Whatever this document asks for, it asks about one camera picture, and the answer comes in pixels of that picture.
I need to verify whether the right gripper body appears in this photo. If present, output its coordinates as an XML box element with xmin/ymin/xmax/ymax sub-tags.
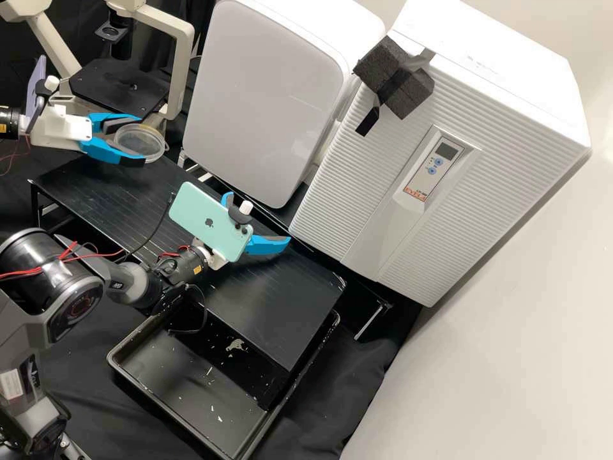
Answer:
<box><xmin>190</xmin><ymin>236</ymin><xmax>227</xmax><ymax>270</ymax></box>

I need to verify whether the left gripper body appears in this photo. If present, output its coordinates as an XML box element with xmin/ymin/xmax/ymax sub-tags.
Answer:
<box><xmin>31</xmin><ymin>106</ymin><xmax>95</xmax><ymax>151</ymax></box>

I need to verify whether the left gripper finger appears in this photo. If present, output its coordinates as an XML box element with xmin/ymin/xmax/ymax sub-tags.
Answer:
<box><xmin>89</xmin><ymin>112</ymin><xmax>144</xmax><ymax>139</ymax></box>
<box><xmin>78</xmin><ymin>137</ymin><xmax>148</xmax><ymax>171</ymax></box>

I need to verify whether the petri dish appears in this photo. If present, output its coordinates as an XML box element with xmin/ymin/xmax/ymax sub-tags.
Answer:
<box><xmin>114</xmin><ymin>123</ymin><xmax>167</xmax><ymax>164</ymax></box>

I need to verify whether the black platform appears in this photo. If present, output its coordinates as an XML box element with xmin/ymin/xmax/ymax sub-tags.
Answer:
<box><xmin>178</xmin><ymin>151</ymin><xmax>398</xmax><ymax>342</ymax></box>
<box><xmin>27</xmin><ymin>155</ymin><xmax>347</xmax><ymax>374</ymax></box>

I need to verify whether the cream microscope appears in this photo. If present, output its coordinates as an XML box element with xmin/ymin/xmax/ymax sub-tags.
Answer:
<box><xmin>0</xmin><ymin>0</ymin><xmax>197</xmax><ymax>144</ymax></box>

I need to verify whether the white box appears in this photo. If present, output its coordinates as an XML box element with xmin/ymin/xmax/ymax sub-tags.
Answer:
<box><xmin>181</xmin><ymin>0</ymin><xmax>387</xmax><ymax>210</ymax></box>

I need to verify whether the incubator door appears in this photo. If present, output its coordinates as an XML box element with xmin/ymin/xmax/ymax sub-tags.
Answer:
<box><xmin>289</xmin><ymin>34</ymin><xmax>593</xmax><ymax>309</ymax></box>

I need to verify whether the black tray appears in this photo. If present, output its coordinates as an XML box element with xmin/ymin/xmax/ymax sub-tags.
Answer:
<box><xmin>106</xmin><ymin>309</ymin><xmax>342</xmax><ymax>460</ymax></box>

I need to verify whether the white incubator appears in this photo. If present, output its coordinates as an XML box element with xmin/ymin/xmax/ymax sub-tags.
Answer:
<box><xmin>306</xmin><ymin>0</ymin><xmax>593</xmax><ymax>150</ymax></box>

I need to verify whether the right wrist camera phone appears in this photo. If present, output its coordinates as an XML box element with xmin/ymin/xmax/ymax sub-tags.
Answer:
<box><xmin>169</xmin><ymin>181</ymin><xmax>255</xmax><ymax>263</ymax></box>

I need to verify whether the wrist camera phone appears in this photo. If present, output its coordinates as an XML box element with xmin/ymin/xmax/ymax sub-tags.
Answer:
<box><xmin>24</xmin><ymin>54</ymin><xmax>75</xmax><ymax>133</ymax></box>
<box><xmin>169</xmin><ymin>181</ymin><xmax>255</xmax><ymax>263</ymax></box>

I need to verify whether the left wrist camera phone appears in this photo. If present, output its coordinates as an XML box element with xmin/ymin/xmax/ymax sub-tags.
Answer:
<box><xmin>24</xmin><ymin>54</ymin><xmax>75</xmax><ymax>133</ymax></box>

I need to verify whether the black cable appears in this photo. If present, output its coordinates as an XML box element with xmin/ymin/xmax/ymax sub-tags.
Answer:
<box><xmin>114</xmin><ymin>189</ymin><xmax>176</xmax><ymax>262</ymax></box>
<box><xmin>165</xmin><ymin>282</ymin><xmax>209</xmax><ymax>335</ymax></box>

